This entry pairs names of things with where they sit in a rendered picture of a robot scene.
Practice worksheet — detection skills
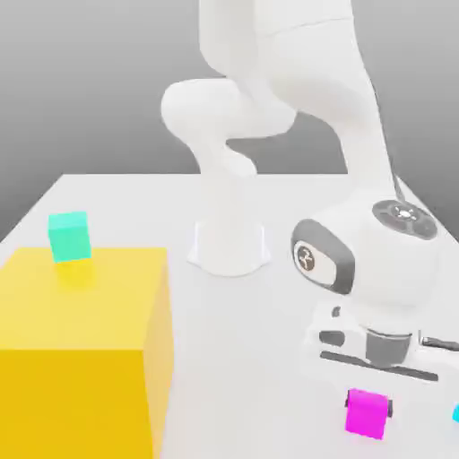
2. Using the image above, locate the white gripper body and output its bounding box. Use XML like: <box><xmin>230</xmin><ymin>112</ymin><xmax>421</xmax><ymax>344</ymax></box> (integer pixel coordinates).
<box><xmin>312</xmin><ymin>348</ymin><xmax>443</xmax><ymax>398</ymax></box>

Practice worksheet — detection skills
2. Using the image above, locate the small magenta cube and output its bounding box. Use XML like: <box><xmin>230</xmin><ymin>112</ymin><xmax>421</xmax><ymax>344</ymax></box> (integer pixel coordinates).
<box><xmin>344</xmin><ymin>387</ymin><xmax>391</xmax><ymax>441</ymax></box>

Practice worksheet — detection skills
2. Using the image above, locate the small teal cube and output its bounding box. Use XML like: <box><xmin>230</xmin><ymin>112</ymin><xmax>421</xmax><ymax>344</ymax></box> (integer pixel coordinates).
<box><xmin>48</xmin><ymin>210</ymin><xmax>93</xmax><ymax>264</ymax></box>

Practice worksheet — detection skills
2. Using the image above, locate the large yellow box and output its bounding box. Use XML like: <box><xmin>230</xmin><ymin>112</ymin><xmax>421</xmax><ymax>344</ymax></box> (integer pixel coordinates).
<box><xmin>0</xmin><ymin>247</ymin><xmax>176</xmax><ymax>459</ymax></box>

